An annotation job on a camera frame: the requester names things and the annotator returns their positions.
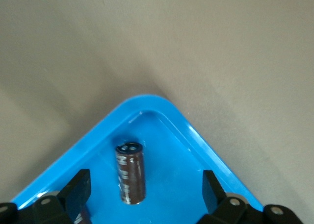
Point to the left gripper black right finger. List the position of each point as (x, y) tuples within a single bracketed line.
[(213, 194)]

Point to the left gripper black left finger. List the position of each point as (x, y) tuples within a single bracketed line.
[(76, 192)]

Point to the small dark terminal block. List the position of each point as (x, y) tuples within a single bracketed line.
[(84, 216)]

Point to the long brown electrolytic capacitor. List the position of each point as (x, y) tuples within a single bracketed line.
[(131, 177)]

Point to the blue plastic tray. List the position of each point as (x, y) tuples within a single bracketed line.
[(171, 180)]

